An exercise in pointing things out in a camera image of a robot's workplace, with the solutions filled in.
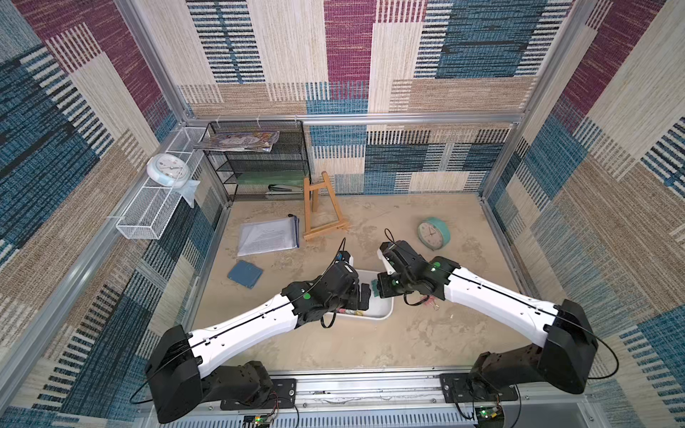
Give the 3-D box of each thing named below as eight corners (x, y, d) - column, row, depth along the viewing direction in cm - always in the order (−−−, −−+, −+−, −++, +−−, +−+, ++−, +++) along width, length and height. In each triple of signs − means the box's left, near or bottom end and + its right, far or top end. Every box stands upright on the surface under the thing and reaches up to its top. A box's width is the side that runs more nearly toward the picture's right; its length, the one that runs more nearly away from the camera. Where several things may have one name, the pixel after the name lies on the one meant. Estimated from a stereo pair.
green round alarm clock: (413, 239, 107) (419, 222, 99) (421, 229, 110) (427, 212, 102) (438, 254, 103) (446, 237, 94) (446, 243, 106) (454, 226, 97)
